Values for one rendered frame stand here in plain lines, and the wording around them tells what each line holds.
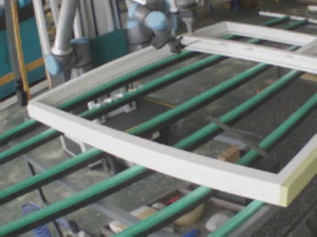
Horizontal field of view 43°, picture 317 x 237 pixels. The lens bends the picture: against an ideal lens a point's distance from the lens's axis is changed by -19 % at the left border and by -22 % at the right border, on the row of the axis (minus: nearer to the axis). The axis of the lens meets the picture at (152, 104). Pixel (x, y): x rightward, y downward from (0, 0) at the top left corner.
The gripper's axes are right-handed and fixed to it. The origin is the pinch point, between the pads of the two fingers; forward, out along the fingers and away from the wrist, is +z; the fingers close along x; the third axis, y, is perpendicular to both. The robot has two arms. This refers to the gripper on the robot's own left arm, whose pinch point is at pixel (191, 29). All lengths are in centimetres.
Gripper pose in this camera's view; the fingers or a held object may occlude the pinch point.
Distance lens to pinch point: 280.7
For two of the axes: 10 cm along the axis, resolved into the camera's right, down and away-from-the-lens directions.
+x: 6.5, 1.5, -7.4
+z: 1.8, 9.2, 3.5
